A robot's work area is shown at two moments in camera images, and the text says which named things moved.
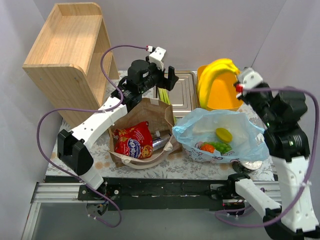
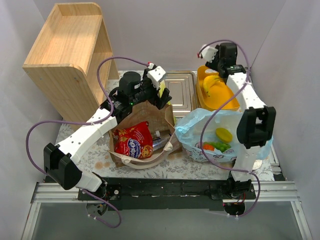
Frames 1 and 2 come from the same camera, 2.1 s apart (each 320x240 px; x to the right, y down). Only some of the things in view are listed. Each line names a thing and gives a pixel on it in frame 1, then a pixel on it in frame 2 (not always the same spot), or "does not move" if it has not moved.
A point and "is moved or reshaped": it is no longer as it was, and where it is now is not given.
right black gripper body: (252, 95) → (222, 69)
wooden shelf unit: (71, 59) does not move
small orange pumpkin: (207, 147) does not move
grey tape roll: (252, 165) does not move
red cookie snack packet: (134, 141) does not move
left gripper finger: (169, 82) → (164, 99)
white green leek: (164, 95) does not move
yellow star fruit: (224, 134) does not move
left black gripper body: (162, 78) → (158, 94)
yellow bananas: (226, 65) is moved or reshaped
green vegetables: (222, 147) does not move
